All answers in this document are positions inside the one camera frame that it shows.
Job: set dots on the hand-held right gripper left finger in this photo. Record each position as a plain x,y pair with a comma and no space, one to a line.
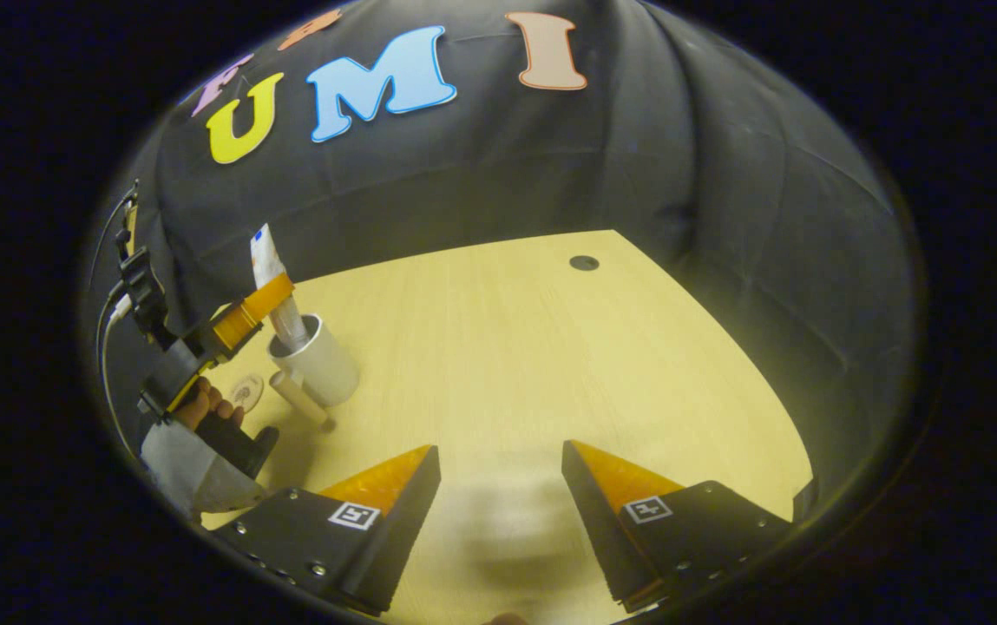
403,529

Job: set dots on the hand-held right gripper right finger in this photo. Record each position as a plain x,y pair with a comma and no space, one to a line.
593,521

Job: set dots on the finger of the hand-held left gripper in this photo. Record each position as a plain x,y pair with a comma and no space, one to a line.
255,308

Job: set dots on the white toothpaste tube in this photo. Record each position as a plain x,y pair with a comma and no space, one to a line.
265,260

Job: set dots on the round cork coaster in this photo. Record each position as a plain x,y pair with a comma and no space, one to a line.
247,392

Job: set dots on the light wooden desktop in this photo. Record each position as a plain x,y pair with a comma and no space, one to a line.
550,365

